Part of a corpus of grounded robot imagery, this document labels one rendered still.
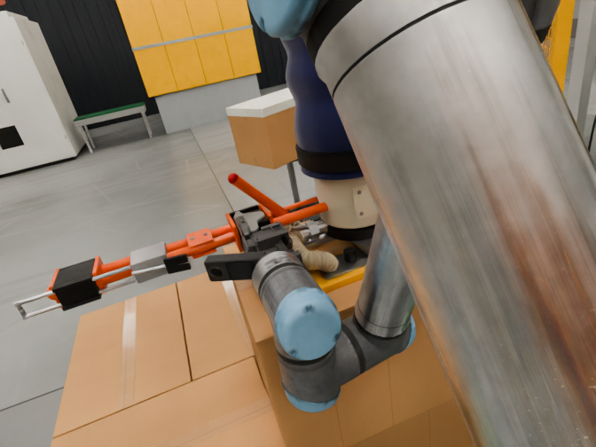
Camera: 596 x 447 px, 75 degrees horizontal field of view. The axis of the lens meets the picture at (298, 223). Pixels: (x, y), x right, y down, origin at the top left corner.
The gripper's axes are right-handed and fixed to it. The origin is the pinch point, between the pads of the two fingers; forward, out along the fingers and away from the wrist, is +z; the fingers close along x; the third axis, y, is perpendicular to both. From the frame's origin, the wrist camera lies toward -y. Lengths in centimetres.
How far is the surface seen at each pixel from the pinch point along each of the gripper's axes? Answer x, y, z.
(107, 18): 120, -52, 1054
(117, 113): -54, -79, 728
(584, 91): -63, 347, 178
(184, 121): -98, 32, 731
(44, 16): 144, -181, 1057
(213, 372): -53, -17, 20
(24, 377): -108, -121, 129
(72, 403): -53, -60, 30
